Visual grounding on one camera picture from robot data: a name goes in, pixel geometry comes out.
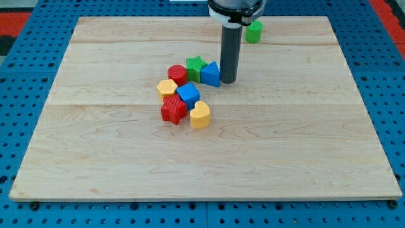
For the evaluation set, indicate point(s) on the blue cube block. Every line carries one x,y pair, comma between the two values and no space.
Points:
189,95

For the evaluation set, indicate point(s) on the blue triangle block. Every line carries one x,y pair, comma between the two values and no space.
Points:
210,75

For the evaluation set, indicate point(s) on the red star block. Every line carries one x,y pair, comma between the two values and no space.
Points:
173,109

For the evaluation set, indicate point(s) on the yellow heart block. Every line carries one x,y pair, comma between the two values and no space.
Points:
200,115

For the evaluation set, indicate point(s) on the yellow hexagon block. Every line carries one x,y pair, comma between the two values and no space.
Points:
166,88

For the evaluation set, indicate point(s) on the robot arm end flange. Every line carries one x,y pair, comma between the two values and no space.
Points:
233,14

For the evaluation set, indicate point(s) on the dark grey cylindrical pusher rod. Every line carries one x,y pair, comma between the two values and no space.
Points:
230,49

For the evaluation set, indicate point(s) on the red cylinder block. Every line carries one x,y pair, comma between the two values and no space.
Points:
178,74

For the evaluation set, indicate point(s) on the green cylinder block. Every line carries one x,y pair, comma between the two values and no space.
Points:
254,32

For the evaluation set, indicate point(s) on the light wooden board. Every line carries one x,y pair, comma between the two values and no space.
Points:
292,127

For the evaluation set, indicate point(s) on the green star block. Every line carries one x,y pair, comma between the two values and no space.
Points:
194,67

